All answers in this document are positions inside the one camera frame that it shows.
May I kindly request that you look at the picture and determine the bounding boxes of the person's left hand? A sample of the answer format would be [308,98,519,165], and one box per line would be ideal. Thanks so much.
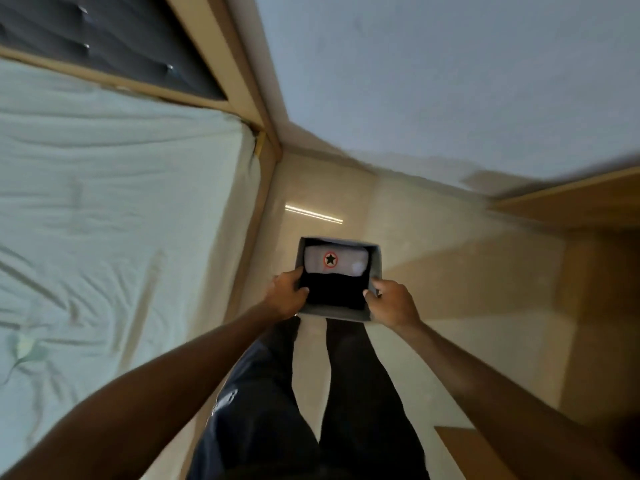
[261,267,310,321]

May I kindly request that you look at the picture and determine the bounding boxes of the person's right hand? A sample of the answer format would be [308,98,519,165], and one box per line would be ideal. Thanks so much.
[363,278,422,332]

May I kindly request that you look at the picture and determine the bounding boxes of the grey storage box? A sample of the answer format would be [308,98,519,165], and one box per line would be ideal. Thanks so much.
[295,237,383,323]

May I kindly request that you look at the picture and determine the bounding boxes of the person's right forearm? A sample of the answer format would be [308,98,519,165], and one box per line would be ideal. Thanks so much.
[400,321,636,480]

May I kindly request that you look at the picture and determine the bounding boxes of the person's left forearm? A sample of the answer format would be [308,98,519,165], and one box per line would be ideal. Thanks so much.
[0,304,281,480]

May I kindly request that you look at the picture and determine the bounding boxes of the black folded cloth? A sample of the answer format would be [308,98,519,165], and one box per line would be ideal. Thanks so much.
[298,269,371,311]

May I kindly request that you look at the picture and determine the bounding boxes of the white folded cloth star print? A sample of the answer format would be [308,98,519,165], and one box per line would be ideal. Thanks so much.
[304,245,370,277]

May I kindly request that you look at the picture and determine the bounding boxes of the person's dark trousers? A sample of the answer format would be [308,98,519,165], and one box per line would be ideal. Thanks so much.
[186,316,432,480]

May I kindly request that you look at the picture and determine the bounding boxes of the white bed sheet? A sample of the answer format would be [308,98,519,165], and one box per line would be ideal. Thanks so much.
[0,59,262,473]

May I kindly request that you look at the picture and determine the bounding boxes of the wooden cabinet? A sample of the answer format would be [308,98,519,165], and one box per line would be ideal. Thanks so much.
[434,166,640,480]

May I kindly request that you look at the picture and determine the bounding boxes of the dark tufted headboard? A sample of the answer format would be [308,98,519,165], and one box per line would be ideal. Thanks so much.
[0,0,228,101]

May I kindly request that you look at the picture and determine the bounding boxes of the wooden bed frame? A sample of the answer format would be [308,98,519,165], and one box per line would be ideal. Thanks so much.
[0,0,283,480]

